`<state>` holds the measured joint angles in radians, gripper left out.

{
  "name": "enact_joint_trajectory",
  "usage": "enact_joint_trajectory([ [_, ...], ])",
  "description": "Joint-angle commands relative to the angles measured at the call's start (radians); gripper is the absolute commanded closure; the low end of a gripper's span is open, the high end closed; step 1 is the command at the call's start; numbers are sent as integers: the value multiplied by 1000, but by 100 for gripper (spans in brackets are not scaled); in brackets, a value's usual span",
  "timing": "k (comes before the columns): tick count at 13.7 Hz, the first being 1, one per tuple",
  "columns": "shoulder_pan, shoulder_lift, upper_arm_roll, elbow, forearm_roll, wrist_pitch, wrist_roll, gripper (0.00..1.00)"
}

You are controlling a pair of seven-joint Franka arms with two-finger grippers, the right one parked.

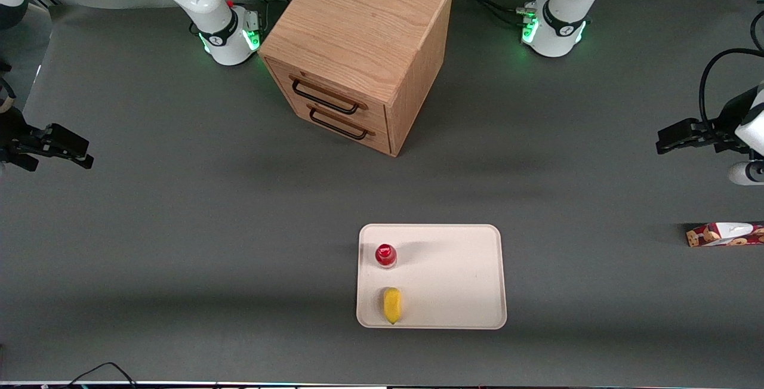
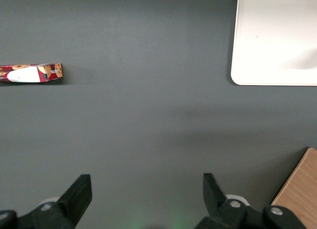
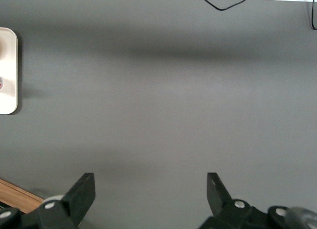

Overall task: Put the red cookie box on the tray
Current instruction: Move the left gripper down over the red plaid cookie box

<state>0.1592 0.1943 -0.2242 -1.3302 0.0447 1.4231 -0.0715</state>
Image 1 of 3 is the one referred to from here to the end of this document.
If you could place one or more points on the beige plastic tray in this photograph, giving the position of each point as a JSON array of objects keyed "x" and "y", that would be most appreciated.
[{"x": 453, "y": 281}]

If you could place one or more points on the red capped bottle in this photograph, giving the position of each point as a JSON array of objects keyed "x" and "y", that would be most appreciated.
[{"x": 385, "y": 255}]

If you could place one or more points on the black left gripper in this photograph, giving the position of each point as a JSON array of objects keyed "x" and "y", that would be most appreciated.
[{"x": 726, "y": 122}]

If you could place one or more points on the wooden drawer front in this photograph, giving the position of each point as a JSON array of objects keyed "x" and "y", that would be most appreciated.
[
  {"x": 334, "y": 88},
  {"x": 352, "y": 132}
]

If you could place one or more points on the red cookie box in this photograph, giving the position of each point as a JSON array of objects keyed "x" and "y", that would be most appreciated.
[{"x": 731, "y": 235}]

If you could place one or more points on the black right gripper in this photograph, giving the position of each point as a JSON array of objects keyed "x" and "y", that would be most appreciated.
[{"x": 13, "y": 138}]

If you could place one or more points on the yellow lemon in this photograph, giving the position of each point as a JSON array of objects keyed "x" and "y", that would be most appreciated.
[{"x": 392, "y": 305}]

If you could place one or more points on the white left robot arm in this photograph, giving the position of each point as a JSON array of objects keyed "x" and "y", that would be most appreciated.
[{"x": 564, "y": 31}]

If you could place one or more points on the wooden drawer cabinet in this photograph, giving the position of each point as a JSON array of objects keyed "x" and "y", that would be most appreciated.
[{"x": 358, "y": 25}]

